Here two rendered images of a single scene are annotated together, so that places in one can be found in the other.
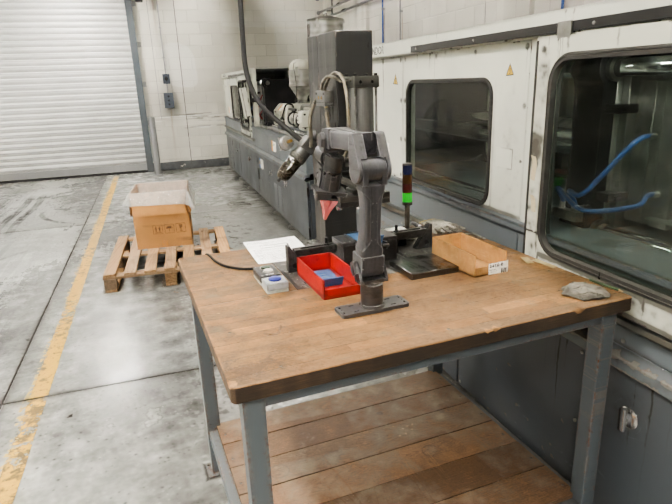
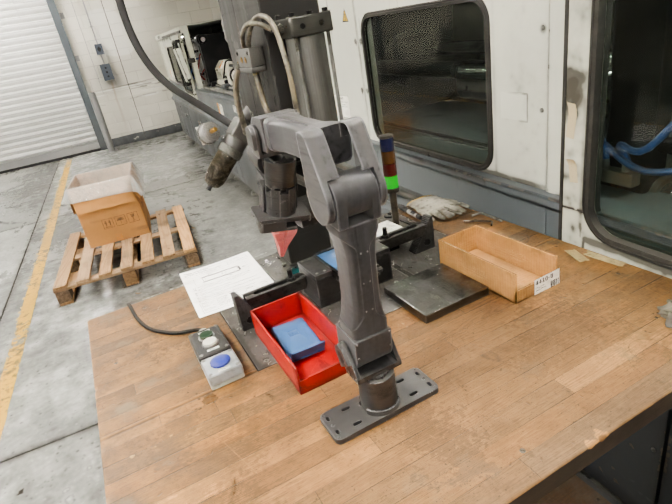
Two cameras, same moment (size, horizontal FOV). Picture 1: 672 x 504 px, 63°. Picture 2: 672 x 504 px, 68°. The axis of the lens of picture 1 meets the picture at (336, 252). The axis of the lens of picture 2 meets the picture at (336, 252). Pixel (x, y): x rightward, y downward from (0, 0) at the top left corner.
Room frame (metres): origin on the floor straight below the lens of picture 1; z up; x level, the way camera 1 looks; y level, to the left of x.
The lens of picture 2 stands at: (0.74, -0.04, 1.50)
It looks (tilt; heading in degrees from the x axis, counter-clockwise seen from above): 25 degrees down; 358
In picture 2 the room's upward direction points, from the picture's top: 10 degrees counter-clockwise
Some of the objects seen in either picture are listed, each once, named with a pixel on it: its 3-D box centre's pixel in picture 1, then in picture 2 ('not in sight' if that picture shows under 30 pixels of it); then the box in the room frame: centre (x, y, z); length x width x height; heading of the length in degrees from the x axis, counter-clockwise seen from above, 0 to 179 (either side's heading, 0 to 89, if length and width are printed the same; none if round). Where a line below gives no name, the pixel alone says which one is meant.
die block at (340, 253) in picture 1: (364, 249); (345, 272); (1.82, -0.10, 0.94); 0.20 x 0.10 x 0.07; 111
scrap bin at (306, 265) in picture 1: (327, 274); (300, 337); (1.59, 0.03, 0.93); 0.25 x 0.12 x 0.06; 21
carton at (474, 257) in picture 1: (468, 254); (495, 261); (1.74, -0.44, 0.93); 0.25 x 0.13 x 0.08; 21
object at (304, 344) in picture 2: (325, 274); (296, 334); (1.62, 0.04, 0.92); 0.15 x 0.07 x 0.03; 18
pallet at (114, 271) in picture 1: (172, 255); (129, 247); (4.66, 1.46, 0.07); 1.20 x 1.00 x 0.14; 15
